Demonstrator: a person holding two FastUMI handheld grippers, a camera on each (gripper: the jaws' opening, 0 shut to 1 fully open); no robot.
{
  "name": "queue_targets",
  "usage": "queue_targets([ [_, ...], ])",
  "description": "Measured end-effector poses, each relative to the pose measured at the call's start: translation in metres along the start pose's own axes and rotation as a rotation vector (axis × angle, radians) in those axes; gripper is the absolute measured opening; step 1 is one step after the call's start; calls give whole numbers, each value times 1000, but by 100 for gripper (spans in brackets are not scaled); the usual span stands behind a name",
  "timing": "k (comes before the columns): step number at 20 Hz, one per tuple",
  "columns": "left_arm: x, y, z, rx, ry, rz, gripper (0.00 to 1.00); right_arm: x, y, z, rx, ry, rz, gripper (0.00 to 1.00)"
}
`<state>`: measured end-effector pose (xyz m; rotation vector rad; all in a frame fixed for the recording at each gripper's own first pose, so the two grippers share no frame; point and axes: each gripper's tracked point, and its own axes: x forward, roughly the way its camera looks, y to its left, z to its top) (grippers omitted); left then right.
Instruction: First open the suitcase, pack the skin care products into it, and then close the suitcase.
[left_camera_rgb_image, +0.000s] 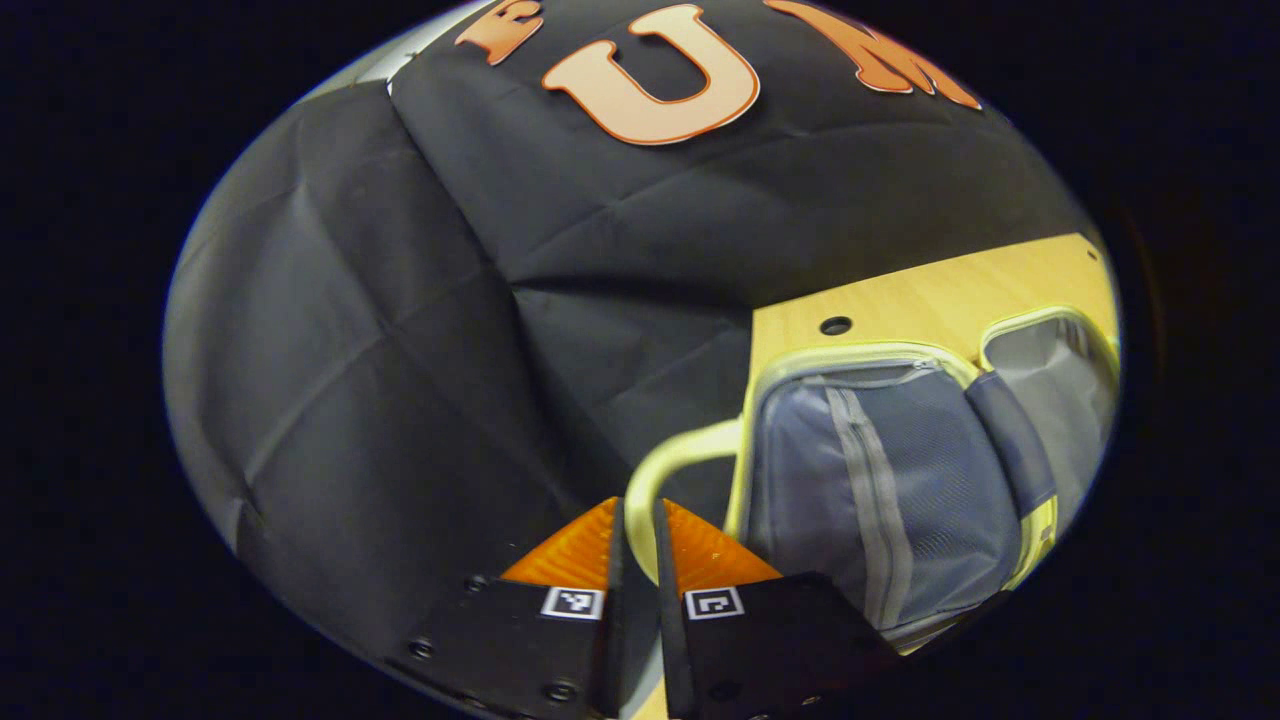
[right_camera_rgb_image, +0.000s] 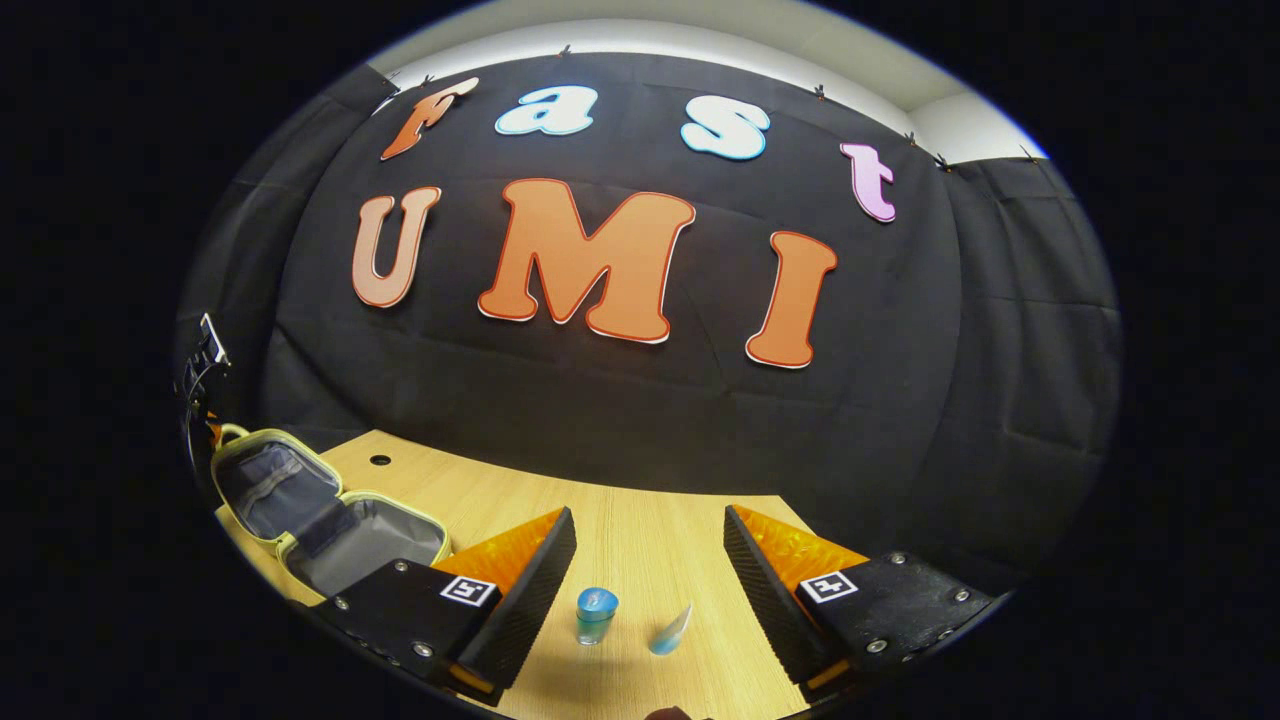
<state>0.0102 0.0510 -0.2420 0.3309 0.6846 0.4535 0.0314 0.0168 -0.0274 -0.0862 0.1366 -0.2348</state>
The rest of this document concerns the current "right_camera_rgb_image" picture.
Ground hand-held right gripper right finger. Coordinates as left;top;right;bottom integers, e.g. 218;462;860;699
723;504;1001;703

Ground white and blue tube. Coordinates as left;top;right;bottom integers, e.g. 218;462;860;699
648;603;693;656

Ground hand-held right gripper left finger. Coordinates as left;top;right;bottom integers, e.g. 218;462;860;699
310;506;578;708

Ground blue skin care bottle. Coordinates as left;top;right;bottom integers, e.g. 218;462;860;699
575;587;620;646

